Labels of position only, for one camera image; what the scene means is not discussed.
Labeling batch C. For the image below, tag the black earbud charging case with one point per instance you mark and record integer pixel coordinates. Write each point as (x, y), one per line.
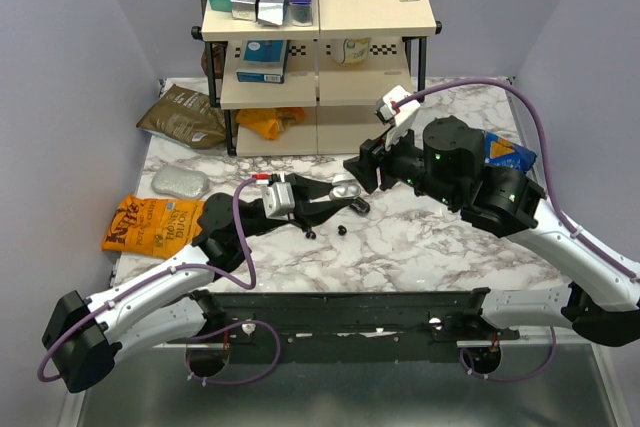
(361, 207)

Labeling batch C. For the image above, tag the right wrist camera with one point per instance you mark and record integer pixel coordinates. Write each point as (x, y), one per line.
(397, 114)

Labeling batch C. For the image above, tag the blue white box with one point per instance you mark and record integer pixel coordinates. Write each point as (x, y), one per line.
(263, 61)

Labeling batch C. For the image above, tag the white earbud charging case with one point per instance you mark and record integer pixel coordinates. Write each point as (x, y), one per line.
(344, 186)

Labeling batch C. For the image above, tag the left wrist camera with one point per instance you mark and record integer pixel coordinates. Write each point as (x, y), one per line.
(278, 200)

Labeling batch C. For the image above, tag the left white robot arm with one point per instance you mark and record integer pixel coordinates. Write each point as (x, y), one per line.
(86, 337)

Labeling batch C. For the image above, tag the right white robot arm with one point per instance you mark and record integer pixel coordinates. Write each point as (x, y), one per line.
(600, 303)

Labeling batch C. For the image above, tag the dark brown bag behind shelf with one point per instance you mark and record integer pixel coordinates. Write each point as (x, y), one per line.
(211, 60)

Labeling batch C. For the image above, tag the orange snack bag on shelf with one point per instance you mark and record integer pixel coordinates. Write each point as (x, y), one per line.
(270, 123)

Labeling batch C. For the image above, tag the orange Kettle chip bag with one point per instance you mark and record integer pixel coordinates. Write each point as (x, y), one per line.
(153, 227)

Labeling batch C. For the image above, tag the blue Doritos chip bag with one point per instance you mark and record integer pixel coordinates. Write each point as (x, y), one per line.
(500, 152)

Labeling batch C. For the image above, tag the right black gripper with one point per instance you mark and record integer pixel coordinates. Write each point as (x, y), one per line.
(366, 162)

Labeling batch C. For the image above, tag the beige three-tier shelf rack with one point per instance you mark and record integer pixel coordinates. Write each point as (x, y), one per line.
(339, 100)

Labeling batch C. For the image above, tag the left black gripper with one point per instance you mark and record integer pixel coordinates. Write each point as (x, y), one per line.
(308, 215)

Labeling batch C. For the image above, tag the brown snack bag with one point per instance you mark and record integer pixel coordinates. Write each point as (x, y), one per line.
(185, 116)

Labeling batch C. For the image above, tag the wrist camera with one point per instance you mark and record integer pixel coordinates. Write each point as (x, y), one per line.
(278, 200)
(397, 114)

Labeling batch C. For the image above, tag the silver glitter pouch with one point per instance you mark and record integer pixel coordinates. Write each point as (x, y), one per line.
(180, 183)

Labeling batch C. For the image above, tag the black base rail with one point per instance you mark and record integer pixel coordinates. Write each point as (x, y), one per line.
(331, 328)

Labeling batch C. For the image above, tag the white yellow cup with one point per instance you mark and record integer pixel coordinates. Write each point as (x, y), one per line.
(350, 51)

